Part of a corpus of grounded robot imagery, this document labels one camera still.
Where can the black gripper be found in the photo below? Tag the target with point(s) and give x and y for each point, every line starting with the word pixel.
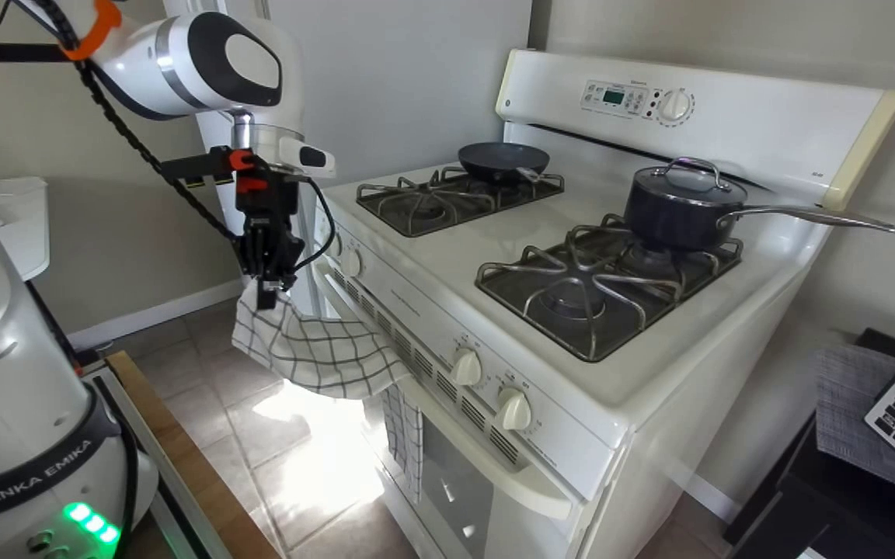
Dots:
pixel 264 222

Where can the white checkered kitchen towel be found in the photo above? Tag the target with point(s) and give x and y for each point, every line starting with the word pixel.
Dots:
pixel 311 347

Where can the white gas oven range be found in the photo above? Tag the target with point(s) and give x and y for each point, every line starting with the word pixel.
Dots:
pixel 674 342

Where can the white stove knob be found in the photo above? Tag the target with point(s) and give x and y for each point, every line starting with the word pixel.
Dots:
pixel 353 261
pixel 466 368
pixel 514 412

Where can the wooden robot mounting table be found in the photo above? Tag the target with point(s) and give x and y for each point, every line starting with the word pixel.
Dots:
pixel 187 468

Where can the black cast iron burner grate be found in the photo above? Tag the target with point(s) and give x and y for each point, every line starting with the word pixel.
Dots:
pixel 458 198
pixel 605 290

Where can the black frying pan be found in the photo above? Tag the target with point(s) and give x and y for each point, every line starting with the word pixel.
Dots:
pixel 505 160

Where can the black bar with orange tape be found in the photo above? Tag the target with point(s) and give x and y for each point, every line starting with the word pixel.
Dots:
pixel 14 51

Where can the black saucepan with lid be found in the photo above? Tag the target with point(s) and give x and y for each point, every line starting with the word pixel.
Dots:
pixel 681 207

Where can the black side table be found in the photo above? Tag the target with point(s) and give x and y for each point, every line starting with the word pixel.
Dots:
pixel 841 487

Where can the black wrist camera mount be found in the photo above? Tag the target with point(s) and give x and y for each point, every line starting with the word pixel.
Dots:
pixel 199 166

